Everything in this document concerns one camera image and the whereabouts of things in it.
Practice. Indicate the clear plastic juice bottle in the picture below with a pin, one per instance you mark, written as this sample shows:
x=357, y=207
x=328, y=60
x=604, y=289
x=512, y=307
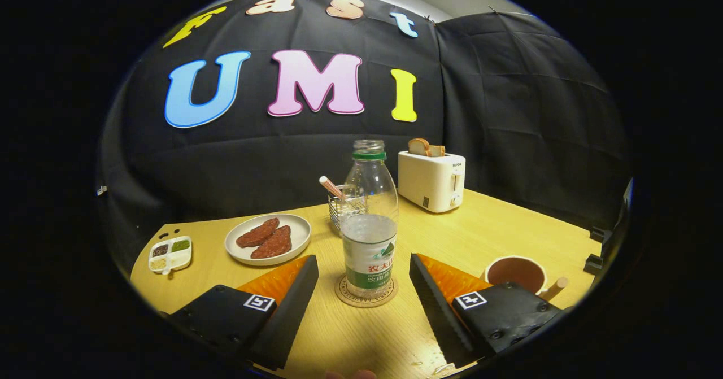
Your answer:
x=370, y=243

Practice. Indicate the black backdrop cloth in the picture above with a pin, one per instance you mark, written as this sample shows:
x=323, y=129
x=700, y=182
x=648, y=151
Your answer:
x=508, y=85

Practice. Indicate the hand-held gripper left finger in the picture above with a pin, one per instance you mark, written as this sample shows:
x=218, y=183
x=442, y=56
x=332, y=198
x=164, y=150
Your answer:
x=288, y=317

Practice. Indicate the round cork coaster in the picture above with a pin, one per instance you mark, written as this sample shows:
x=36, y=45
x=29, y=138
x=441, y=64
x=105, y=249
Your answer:
x=367, y=301

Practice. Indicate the dark stand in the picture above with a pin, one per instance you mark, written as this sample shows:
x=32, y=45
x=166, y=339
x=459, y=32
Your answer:
x=613, y=238

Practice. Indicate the striped straw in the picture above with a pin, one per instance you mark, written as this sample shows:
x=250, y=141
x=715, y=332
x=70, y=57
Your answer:
x=331, y=187

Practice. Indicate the wooden table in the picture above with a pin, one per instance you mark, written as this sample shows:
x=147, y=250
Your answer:
x=508, y=226

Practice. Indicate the white divided condiment dish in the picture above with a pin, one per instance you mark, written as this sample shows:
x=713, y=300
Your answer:
x=170, y=253

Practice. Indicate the white toaster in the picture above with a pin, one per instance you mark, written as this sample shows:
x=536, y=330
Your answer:
x=429, y=181

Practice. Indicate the white round plate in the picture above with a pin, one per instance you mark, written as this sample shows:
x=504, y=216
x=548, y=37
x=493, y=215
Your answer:
x=299, y=235

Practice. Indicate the toast bread slice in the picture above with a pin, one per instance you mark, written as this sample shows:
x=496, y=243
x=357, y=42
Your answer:
x=418, y=147
x=438, y=151

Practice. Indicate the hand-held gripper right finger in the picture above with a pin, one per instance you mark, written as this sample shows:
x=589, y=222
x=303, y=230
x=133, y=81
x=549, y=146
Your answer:
x=438, y=317

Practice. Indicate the brown meat piece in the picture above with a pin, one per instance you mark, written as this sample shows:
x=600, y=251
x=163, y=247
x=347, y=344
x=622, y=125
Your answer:
x=274, y=245
x=257, y=234

